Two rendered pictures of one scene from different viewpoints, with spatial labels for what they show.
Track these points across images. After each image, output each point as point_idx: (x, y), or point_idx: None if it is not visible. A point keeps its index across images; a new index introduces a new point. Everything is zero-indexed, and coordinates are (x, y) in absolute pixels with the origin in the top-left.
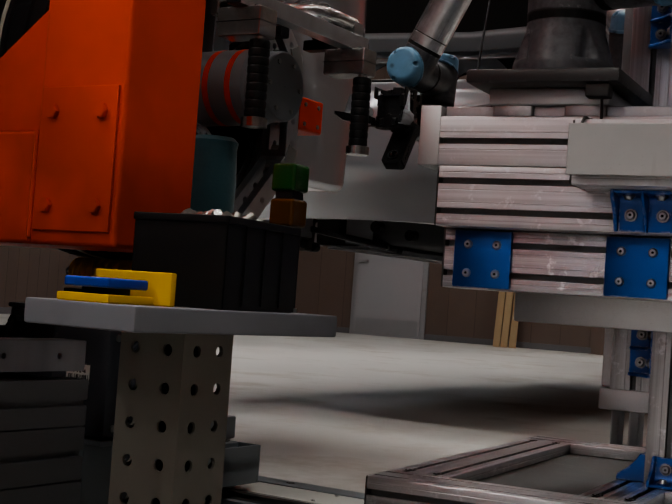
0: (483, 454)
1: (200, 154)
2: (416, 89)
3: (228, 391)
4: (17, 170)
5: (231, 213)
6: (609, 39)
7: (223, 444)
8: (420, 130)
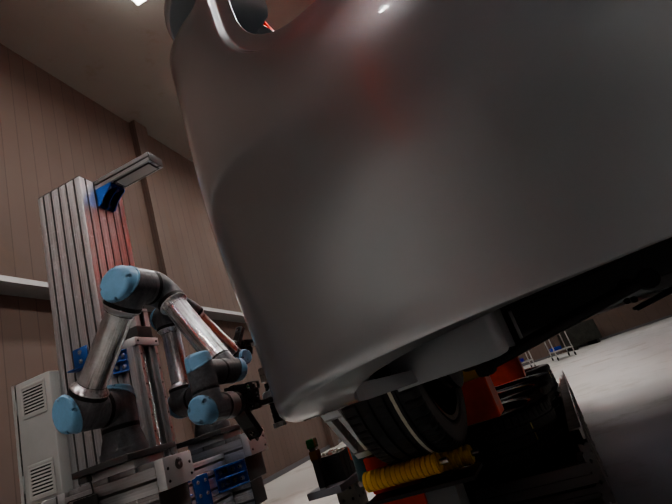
0: None
1: None
2: (227, 383)
3: (339, 503)
4: None
5: (329, 451)
6: (134, 399)
7: None
8: (264, 436)
